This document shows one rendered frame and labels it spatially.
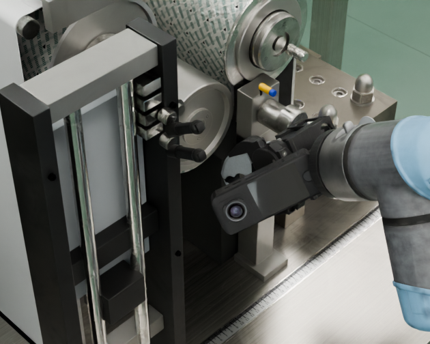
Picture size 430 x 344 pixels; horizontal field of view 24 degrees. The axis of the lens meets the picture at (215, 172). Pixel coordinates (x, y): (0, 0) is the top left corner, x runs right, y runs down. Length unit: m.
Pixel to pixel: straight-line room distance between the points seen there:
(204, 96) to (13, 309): 0.39
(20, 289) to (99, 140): 0.39
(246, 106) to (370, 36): 2.31
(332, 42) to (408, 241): 1.47
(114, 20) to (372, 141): 0.30
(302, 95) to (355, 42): 1.98
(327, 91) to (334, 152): 0.57
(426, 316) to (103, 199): 0.33
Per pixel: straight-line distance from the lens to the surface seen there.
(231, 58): 1.20
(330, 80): 1.54
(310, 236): 1.47
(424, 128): 0.87
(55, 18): 0.94
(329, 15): 2.30
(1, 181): 1.15
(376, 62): 3.39
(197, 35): 1.23
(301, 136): 1.04
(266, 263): 1.41
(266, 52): 1.21
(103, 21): 1.03
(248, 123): 1.24
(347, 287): 1.40
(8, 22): 0.95
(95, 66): 0.87
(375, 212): 1.51
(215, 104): 1.22
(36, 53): 1.01
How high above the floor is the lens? 1.94
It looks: 42 degrees down
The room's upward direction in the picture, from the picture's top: straight up
